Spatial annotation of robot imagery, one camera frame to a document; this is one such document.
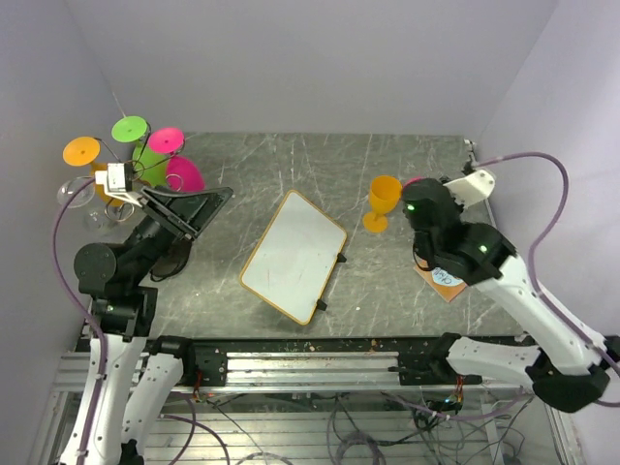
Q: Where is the orange wine glass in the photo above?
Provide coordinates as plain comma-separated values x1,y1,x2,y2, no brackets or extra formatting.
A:
62,137,122,207
362,175,402,233

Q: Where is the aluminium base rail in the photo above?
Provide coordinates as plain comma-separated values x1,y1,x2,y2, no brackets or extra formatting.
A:
52,351,534,394

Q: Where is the black wine glass rack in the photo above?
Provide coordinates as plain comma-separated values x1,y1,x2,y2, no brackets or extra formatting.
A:
94,91,195,282

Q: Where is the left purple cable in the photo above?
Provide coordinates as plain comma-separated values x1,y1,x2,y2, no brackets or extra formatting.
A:
51,177,108,465

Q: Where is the clear wine glass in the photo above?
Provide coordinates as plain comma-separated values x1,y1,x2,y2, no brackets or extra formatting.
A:
56,176,117,236

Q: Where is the cable bundle under table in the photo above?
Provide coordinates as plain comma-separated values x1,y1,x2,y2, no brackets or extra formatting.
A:
154,387,524,465

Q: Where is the orange wine glass on rack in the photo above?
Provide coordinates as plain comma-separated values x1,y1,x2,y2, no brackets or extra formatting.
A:
62,137,122,207

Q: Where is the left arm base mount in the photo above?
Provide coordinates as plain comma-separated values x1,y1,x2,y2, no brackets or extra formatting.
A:
149,335,228,387

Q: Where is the pink wine glass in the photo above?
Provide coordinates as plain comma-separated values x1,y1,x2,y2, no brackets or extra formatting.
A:
402,176,425,188
147,127,205,193

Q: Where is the green wine glass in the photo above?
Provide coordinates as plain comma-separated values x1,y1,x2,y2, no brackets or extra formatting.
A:
110,115,169,187

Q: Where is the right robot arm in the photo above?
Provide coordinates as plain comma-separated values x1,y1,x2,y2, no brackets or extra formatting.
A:
401,170,619,413

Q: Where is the orange framed whiteboard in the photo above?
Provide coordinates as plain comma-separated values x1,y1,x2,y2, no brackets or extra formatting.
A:
239,190,347,326

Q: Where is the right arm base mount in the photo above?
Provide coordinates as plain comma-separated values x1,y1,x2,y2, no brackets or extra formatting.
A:
387,332,461,386

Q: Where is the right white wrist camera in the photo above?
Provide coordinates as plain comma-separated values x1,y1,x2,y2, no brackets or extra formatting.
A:
444,167,496,208

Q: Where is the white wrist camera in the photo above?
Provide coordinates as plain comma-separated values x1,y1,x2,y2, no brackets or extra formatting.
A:
444,167,496,208
94,163,141,207

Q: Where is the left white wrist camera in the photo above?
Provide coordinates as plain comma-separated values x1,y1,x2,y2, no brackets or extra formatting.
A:
94,163,141,207

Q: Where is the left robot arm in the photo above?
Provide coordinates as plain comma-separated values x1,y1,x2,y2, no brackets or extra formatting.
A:
58,187,233,464

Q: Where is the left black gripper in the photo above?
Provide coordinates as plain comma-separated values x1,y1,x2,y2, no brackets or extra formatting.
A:
123,182,231,284

